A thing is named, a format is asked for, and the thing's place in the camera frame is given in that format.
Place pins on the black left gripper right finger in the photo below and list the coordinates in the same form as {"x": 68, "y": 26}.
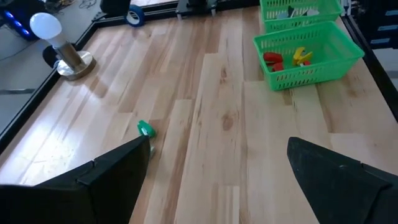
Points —
{"x": 348, "y": 193}

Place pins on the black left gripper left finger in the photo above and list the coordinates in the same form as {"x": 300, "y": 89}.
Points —
{"x": 77, "y": 199}

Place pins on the green mini stapler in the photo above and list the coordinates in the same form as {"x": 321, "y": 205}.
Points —
{"x": 146, "y": 128}

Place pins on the green plastic slotted basket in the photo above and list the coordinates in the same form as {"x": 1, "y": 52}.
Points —
{"x": 329, "y": 7}
{"x": 335, "y": 53}

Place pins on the red mini stapler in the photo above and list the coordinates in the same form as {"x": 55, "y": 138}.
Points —
{"x": 273, "y": 57}
{"x": 278, "y": 67}

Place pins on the yellow mini stapler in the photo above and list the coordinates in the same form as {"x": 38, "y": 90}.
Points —
{"x": 300, "y": 56}

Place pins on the black stapler remover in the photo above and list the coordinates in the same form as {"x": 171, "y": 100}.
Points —
{"x": 290, "y": 11}

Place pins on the blue tape roll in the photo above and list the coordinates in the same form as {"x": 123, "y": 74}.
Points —
{"x": 140, "y": 14}

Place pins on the white bulb table lamp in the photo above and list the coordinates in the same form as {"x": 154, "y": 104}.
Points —
{"x": 46, "y": 26}

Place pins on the dark box with pale stripes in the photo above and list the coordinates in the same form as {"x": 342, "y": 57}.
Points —
{"x": 373, "y": 18}

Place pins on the black device blue lights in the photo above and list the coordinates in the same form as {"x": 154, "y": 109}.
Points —
{"x": 18, "y": 12}

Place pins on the black frame clamp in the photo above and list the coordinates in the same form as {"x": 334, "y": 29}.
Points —
{"x": 49, "y": 57}

